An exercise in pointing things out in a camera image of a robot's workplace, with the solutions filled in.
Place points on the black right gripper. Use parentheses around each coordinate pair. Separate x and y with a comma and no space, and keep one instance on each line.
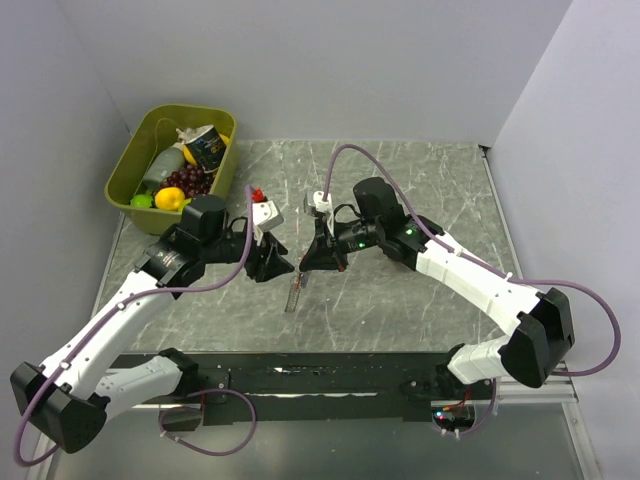
(322,254)

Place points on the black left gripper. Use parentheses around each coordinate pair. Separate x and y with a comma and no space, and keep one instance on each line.
(265,260)

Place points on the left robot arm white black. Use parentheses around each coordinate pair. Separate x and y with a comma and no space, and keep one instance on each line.
(69,397)

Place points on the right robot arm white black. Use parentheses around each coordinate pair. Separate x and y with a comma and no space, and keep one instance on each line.
(537,329)

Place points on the green lime right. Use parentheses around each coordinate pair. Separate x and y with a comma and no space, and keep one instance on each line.
(186,202)

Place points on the green lime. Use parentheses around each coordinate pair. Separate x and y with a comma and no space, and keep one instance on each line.
(186,202)
(142,201)

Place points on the dark red grape bunch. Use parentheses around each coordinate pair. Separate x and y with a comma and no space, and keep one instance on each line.
(191,180)

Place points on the yellow lemon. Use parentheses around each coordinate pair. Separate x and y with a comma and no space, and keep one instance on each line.
(169,199)

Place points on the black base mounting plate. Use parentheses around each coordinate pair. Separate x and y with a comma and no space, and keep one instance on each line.
(237,386)

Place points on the black crumpled paper cup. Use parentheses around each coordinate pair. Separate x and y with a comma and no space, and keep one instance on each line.
(205,146)

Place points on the grey plastic bottle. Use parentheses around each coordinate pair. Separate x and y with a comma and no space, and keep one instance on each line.
(167,162)

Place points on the green lime left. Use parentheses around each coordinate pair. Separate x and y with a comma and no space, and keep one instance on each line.
(142,201)

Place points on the olive green plastic bin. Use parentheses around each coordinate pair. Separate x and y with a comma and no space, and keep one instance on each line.
(157,132)

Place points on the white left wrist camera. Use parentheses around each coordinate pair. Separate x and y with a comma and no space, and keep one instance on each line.
(266,215)

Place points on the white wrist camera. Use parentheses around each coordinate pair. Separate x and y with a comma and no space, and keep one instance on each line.
(266,215)
(319,205)

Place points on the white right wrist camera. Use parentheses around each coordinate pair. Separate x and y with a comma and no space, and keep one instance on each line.
(319,205)

